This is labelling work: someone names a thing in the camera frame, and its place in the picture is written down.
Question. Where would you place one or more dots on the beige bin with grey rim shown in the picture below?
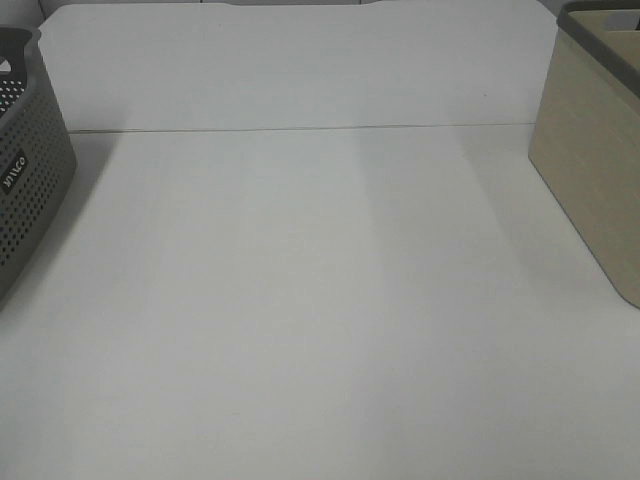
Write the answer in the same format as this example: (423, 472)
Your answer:
(585, 143)

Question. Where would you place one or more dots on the grey perforated plastic basket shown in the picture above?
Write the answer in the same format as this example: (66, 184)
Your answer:
(37, 158)

